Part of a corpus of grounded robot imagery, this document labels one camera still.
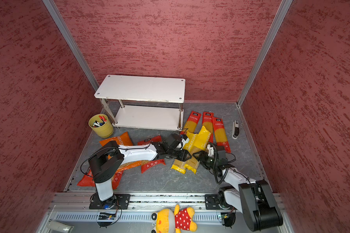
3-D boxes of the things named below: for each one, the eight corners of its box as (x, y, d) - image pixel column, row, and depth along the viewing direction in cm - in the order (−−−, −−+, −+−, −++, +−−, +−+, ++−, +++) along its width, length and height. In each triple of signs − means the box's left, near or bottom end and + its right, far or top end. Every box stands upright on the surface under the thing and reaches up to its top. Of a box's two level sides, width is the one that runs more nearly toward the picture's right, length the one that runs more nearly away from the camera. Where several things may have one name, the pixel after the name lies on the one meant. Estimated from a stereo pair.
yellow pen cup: (95, 139, 99) (85, 127, 89) (101, 125, 107) (92, 113, 96) (112, 139, 100) (104, 127, 89) (117, 125, 107) (110, 113, 96)
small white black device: (232, 138, 102) (234, 134, 98) (232, 124, 110) (234, 120, 106) (237, 139, 101) (239, 135, 97) (236, 125, 110) (239, 120, 105)
